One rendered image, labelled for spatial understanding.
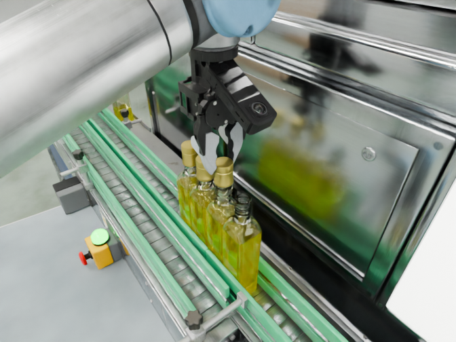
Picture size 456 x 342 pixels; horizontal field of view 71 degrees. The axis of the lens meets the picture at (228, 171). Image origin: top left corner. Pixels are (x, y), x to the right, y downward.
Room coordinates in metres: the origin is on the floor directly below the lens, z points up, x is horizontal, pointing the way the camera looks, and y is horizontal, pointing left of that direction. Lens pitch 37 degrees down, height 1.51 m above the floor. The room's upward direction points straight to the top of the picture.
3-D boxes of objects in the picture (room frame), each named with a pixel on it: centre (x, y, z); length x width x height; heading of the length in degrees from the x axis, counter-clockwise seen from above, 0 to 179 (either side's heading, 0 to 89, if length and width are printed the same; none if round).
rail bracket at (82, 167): (0.73, 0.44, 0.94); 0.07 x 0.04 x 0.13; 127
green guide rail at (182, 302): (1.00, 0.59, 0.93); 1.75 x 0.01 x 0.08; 37
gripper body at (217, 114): (0.47, 0.03, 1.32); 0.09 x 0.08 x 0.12; 37
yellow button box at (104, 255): (0.58, 0.35, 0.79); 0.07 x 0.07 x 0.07; 37
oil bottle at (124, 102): (1.16, 0.42, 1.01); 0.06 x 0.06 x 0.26; 42
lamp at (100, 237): (0.58, 0.35, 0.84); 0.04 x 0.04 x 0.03
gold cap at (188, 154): (0.54, 0.08, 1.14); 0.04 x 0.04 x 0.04
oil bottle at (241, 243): (0.40, -0.03, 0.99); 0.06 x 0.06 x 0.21; 38
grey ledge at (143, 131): (1.05, 0.33, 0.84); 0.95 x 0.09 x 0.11; 37
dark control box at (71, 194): (0.80, 0.52, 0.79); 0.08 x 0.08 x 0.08; 37
